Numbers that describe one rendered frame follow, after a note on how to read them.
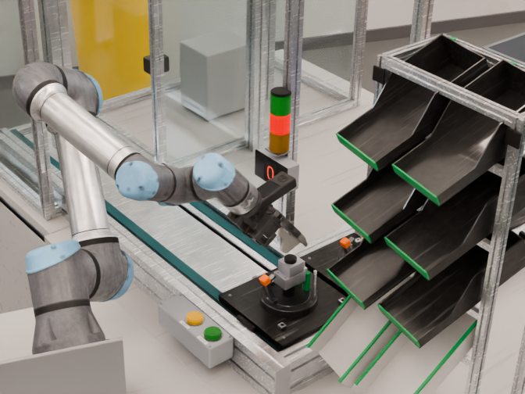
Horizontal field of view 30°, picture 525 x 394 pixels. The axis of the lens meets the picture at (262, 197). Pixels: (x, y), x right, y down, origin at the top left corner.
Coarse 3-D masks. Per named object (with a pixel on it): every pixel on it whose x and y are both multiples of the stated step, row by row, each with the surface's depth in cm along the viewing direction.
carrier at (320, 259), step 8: (360, 240) 251; (320, 248) 254; (328, 248) 254; (336, 248) 254; (352, 248) 251; (304, 256) 250; (312, 256) 250; (320, 256) 250; (328, 256) 251; (336, 256) 251; (312, 264) 247; (320, 264) 248; (328, 264) 248; (312, 272) 247; (320, 272) 245; (328, 280) 243; (336, 288) 241
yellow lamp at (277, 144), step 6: (270, 132) 235; (270, 138) 236; (276, 138) 234; (282, 138) 234; (288, 138) 236; (270, 144) 236; (276, 144) 235; (282, 144) 235; (288, 144) 237; (270, 150) 237; (276, 150) 236; (282, 150) 236; (288, 150) 238
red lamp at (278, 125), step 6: (270, 114) 233; (270, 120) 233; (276, 120) 232; (282, 120) 232; (288, 120) 233; (270, 126) 234; (276, 126) 233; (282, 126) 233; (288, 126) 234; (276, 132) 234; (282, 132) 233; (288, 132) 235
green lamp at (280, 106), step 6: (270, 96) 231; (288, 96) 229; (270, 102) 231; (276, 102) 230; (282, 102) 229; (288, 102) 230; (270, 108) 232; (276, 108) 230; (282, 108) 230; (288, 108) 231; (276, 114) 231; (282, 114) 231; (288, 114) 232
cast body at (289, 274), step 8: (288, 256) 228; (296, 256) 229; (280, 264) 229; (288, 264) 227; (296, 264) 228; (280, 272) 230; (288, 272) 227; (296, 272) 228; (304, 272) 230; (280, 280) 229; (288, 280) 228; (296, 280) 230; (304, 280) 232
